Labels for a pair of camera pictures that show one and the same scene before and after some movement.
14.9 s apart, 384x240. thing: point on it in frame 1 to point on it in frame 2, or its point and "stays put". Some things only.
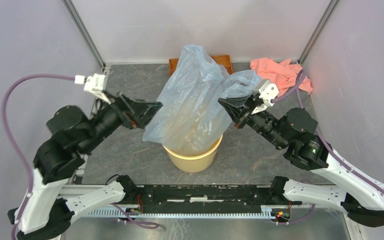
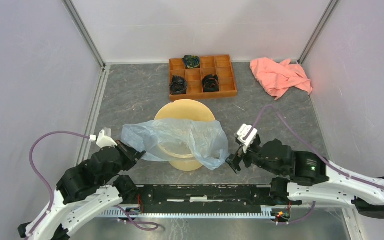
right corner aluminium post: (329, 10) stays put
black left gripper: (135, 114) to (132, 156)
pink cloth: (283, 75) stays put
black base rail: (134, 199) stays put
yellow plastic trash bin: (193, 163) to (188, 109)
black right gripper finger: (235, 108) to (234, 161)
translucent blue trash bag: (189, 117) to (170, 139)
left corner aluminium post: (82, 29) stays put
